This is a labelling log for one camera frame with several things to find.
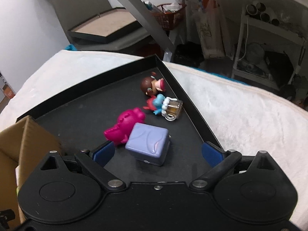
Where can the lilac cube box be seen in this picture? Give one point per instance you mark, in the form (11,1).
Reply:
(148,143)

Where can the brown cardboard box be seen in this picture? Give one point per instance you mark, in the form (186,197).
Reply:
(23,146)

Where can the grey chair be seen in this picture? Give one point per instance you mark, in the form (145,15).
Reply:
(71,13)

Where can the brown-haired girl figurine head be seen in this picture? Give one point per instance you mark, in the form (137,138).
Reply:
(150,85)

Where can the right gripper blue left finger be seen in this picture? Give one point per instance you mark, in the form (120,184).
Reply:
(104,153)

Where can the white plastic shopping bag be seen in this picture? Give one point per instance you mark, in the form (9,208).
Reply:
(212,30)

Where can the white shelf rack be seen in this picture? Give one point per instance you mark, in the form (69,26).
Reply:
(267,54)

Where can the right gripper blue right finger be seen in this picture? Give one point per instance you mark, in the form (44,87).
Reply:
(212,153)

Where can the black shallow tray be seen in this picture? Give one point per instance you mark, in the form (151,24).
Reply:
(108,105)

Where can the red plastic basket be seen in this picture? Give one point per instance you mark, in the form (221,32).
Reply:
(169,20)

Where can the black framed cork board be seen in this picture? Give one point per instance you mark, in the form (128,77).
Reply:
(106,27)

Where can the blue figure with beer mug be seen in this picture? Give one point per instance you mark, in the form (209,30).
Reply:
(167,107)

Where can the magenta dinosaur toy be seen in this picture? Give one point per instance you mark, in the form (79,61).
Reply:
(120,132)

